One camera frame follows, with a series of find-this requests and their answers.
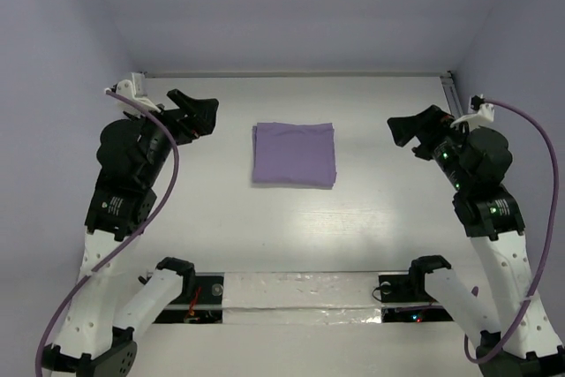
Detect purple t shirt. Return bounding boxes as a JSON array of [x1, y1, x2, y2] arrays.
[[252, 122, 337, 189]]

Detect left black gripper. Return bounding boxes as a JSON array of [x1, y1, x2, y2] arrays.
[[127, 89, 219, 185]]

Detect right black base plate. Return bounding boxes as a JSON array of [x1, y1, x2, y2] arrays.
[[372, 274, 453, 324]]

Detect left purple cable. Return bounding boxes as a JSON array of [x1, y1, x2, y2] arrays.
[[34, 89, 181, 377]]

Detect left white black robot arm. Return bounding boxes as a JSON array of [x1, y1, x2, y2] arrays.
[[34, 88, 219, 376]]

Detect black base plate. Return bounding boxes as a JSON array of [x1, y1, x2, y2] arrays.
[[154, 274, 224, 324], [372, 274, 453, 324]]

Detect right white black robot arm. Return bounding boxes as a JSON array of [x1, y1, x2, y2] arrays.
[[375, 101, 564, 376]]

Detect aluminium rail on right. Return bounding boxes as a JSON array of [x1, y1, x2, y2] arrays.
[[440, 76, 463, 117]]

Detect silver foil strip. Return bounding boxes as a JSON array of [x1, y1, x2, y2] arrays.
[[222, 272, 381, 326]]

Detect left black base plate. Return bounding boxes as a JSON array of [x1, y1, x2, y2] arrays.
[[154, 274, 224, 324]]

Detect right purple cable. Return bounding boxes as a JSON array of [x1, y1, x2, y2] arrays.
[[463, 98, 558, 365]]

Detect purple cable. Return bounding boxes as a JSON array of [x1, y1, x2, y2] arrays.
[[463, 98, 558, 365], [34, 89, 181, 377]]

